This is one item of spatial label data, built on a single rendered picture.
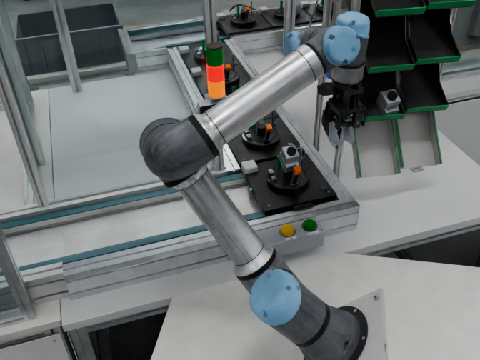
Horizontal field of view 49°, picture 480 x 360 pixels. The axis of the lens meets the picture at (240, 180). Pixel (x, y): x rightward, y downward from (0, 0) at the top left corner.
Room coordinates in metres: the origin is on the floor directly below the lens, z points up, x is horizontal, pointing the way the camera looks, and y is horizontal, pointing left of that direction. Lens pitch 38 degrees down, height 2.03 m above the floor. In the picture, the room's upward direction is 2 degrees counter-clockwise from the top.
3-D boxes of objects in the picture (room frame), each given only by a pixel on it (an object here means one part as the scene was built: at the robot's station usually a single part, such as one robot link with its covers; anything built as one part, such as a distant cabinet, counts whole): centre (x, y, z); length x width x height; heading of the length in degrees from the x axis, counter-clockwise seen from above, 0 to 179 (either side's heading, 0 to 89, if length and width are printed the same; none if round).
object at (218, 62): (1.39, 0.06, 1.39); 0.05 x 0.05 x 0.05
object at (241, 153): (1.58, -0.08, 1.01); 0.24 x 0.24 x 0.13; 17
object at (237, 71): (2.05, 0.06, 1.01); 0.24 x 0.24 x 0.13; 17
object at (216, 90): (1.39, 0.06, 1.29); 0.05 x 0.05 x 0.05
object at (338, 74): (1.13, -0.27, 1.45); 0.08 x 0.08 x 0.05
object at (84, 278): (1.11, 0.07, 0.91); 0.89 x 0.06 x 0.11; 106
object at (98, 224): (1.27, 0.14, 0.91); 0.84 x 0.28 x 0.10; 106
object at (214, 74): (1.39, 0.06, 1.34); 0.05 x 0.05 x 0.05
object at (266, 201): (1.33, -0.15, 0.96); 0.24 x 0.24 x 0.02; 16
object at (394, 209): (1.76, -0.03, 0.85); 1.50 x 1.41 x 0.03; 106
